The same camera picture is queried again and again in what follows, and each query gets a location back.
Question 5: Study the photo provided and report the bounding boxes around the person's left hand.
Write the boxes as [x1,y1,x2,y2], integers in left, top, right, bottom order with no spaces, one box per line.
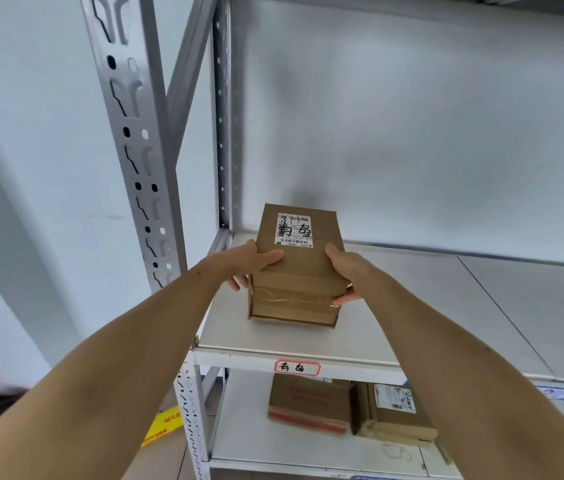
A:
[207,239,285,292]

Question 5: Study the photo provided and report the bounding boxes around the cardboard box with red stripe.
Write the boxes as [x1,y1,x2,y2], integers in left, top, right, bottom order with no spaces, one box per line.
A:
[268,374,352,437]

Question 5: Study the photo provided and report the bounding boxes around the taped cardboard box white label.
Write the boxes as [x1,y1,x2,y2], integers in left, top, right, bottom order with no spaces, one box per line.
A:
[351,382,439,448]

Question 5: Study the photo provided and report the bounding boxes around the person's left forearm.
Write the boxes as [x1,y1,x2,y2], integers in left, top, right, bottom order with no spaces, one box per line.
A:
[0,257,235,480]

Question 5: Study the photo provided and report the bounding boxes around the person's right hand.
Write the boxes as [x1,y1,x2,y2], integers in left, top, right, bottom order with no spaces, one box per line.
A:
[325,243,374,307]

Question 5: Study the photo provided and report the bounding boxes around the brown cardboard box white label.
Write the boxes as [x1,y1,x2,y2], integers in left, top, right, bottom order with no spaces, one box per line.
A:
[247,203,346,329]

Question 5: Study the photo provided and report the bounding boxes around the person's right forearm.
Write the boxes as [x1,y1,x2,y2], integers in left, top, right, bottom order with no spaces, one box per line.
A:
[357,267,564,480]

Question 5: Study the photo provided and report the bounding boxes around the red-bordered white shelf label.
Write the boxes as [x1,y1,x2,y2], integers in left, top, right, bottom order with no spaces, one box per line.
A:
[275,360,322,376]

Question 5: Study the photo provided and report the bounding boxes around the grey metal shelving rack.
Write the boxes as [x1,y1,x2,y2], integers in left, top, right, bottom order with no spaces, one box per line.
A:
[80,0,564,480]

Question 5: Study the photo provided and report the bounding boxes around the yellow floor sign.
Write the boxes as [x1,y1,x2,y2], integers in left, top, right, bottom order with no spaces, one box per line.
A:
[141,406,182,448]

